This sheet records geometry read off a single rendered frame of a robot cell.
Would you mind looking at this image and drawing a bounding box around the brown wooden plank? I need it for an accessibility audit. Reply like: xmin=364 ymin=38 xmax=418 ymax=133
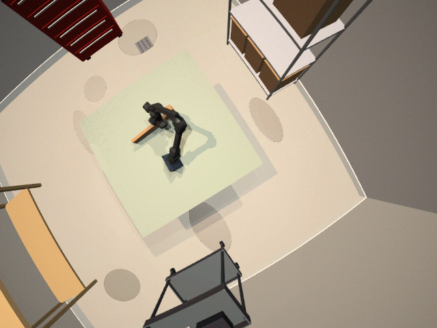
xmin=131 ymin=115 xmax=170 ymax=144

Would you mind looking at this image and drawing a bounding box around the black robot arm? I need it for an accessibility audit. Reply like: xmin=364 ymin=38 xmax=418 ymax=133
xmin=143 ymin=102 xmax=187 ymax=164

